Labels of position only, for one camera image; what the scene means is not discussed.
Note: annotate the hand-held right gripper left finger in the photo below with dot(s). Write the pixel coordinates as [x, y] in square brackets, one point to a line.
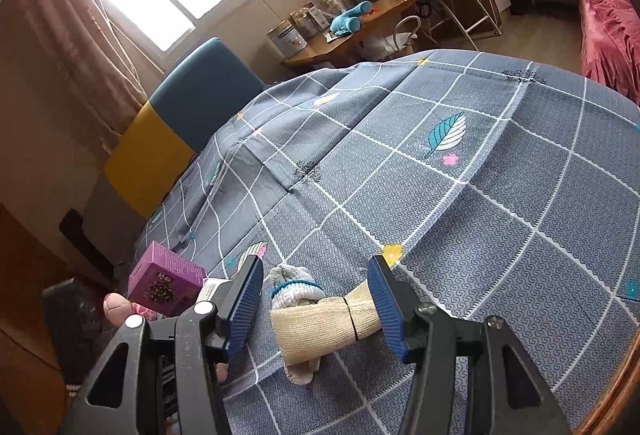
[242, 310]

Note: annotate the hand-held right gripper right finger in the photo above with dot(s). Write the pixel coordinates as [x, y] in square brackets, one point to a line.
[387, 310]

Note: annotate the beige grey sock bundle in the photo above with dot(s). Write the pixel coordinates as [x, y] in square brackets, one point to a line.
[315, 325]

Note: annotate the white paper card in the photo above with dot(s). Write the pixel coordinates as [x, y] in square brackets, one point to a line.
[212, 289]

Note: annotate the purple cardboard box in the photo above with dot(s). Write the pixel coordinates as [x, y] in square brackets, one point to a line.
[165, 275]

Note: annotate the grey checked bedsheet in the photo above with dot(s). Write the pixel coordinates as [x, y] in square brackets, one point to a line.
[450, 215]

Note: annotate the black floor bin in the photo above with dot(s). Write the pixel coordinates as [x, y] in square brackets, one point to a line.
[75, 325]

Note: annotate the black upright panel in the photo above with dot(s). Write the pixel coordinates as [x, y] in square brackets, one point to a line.
[85, 240]

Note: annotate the grey yellow blue headboard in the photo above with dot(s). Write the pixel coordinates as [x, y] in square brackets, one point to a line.
[190, 105]

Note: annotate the white plastic bag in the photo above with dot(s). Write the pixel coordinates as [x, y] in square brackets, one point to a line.
[387, 46]

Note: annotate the metal tin can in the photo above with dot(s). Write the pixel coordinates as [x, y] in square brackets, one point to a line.
[286, 41]

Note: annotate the wooden desk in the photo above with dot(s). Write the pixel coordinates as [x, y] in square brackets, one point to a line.
[350, 40]

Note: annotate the blue plush toy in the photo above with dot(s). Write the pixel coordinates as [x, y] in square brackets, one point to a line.
[347, 20]

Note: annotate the clear display box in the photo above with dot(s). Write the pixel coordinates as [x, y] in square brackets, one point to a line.
[330, 12]
[304, 22]

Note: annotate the pink bed cover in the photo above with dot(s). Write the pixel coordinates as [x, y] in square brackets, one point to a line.
[610, 30]

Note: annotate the wooden bed frame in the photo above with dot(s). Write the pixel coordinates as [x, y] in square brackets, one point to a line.
[620, 395]

